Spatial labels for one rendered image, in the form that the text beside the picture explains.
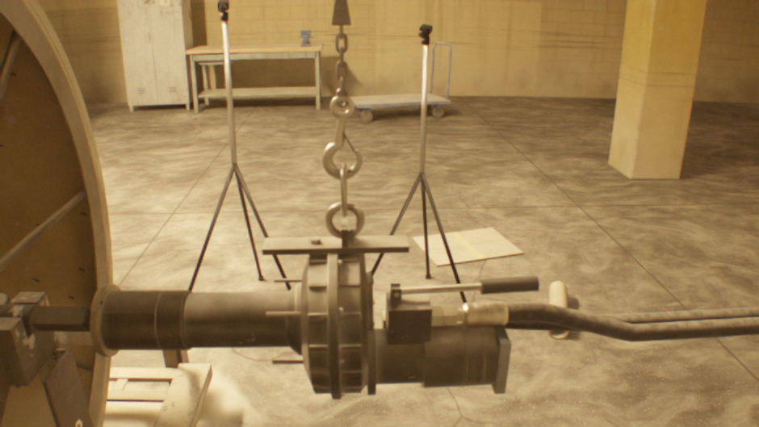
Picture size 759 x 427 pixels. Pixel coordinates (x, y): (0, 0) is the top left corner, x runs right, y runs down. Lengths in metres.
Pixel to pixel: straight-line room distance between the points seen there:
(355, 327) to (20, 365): 0.65
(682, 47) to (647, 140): 0.85
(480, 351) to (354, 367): 0.25
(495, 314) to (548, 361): 1.54
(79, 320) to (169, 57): 7.35
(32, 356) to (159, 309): 0.30
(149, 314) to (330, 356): 0.35
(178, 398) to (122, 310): 1.05
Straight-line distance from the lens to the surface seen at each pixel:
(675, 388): 2.65
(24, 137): 2.00
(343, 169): 0.94
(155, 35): 8.42
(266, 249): 1.00
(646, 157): 5.39
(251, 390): 2.41
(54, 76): 1.74
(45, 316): 1.21
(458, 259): 3.40
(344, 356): 0.96
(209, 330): 1.06
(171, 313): 1.08
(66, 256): 2.07
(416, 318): 1.05
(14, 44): 1.61
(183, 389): 2.16
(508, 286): 1.08
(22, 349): 1.23
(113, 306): 1.12
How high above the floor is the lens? 1.49
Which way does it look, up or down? 21 degrees down
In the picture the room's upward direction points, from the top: straight up
